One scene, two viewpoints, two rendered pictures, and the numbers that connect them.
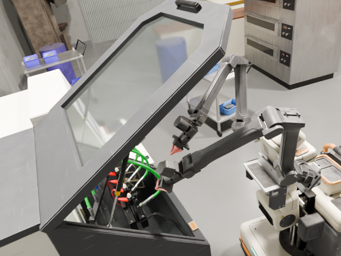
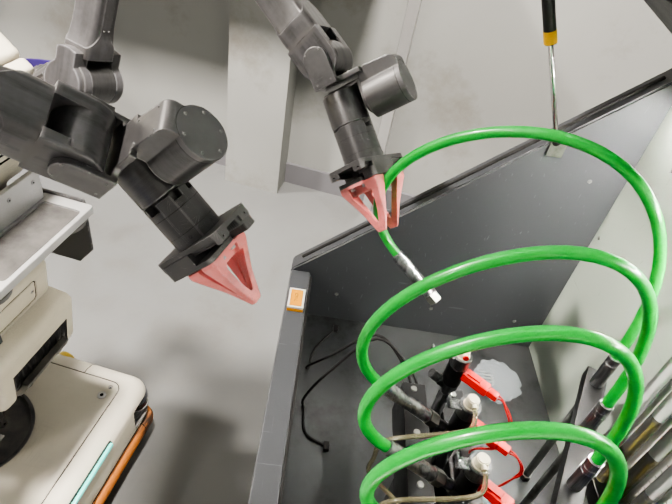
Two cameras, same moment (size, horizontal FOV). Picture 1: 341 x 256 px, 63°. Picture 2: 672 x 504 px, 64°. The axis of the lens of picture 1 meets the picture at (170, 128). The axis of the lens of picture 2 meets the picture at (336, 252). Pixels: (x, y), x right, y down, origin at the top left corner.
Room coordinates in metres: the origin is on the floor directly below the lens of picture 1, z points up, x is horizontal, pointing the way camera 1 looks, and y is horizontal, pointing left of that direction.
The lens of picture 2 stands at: (1.61, 0.22, 1.67)
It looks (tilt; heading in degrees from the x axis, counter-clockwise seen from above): 39 degrees down; 196
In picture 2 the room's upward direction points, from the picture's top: 11 degrees clockwise
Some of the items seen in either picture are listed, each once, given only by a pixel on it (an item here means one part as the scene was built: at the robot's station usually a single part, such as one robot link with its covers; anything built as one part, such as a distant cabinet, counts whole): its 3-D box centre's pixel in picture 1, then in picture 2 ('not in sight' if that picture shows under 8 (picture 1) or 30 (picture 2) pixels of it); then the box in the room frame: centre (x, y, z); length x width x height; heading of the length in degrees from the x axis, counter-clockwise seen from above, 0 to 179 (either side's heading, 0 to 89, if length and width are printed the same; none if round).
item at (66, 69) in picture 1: (58, 64); not in sight; (6.09, 2.15, 0.41); 0.56 x 0.54 x 0.81; 8
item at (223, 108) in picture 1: (215, 92); not in sight; (3.40, -0.69, 0.45); 0.95 x 0.55 x 0.89; 18
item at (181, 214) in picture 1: (176, 209); (276, 430); (1.15, 0.05, 0.87); 0.62 x 0.04 x 0.16; 20
